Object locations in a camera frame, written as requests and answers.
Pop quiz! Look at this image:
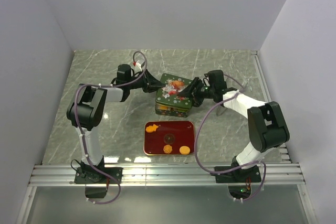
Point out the lower round orange cookie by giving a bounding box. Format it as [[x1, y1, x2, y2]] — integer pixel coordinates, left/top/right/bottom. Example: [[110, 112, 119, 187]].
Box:
[[179, 146, 191, 155]]

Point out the gold tin lid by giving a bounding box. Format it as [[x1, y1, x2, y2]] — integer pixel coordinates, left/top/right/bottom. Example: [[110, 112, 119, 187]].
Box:
[[155, 73, 192, 110]]

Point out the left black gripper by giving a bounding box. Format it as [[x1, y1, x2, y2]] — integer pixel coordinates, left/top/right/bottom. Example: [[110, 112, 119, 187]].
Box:
[[127, 69, 165, 93]]

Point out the aluminium front rail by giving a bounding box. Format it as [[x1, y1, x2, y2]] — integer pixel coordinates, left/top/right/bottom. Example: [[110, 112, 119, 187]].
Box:
[[28, 163, 306, 187]]

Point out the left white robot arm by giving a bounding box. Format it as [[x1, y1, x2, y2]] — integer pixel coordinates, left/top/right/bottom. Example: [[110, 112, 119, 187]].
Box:
[[66, 64, 165, 183]]

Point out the upper orange fish cookie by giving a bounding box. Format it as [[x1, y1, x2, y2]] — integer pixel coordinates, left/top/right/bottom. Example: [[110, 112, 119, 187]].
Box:
[[145, 124, 159, 133]]

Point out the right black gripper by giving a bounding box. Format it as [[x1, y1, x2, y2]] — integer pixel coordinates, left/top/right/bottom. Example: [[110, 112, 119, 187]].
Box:
[[178, 77, 216, 108]]

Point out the green cookie tin box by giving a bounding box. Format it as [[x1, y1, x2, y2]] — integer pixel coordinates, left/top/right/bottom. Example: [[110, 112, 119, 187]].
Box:
[[155, 104, 190, 118]]

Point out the red lacquer tray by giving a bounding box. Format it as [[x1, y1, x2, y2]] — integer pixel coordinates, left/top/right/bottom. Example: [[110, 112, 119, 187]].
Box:
[[143, 121, 195, 156]]

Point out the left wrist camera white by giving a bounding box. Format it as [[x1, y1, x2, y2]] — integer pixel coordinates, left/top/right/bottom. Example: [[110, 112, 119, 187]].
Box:
[[133, 60, 145, 72]]

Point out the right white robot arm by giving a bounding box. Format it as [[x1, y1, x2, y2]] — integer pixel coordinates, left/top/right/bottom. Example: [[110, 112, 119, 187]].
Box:
[[177, 70, 290, 182]]

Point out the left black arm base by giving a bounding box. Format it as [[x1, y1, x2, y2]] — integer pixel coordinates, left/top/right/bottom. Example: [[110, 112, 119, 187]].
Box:
[[74, 164, 123, 199]]

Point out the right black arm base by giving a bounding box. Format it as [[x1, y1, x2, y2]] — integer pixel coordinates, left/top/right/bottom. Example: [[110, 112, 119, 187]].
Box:
[[213, 165, 262, 202]]

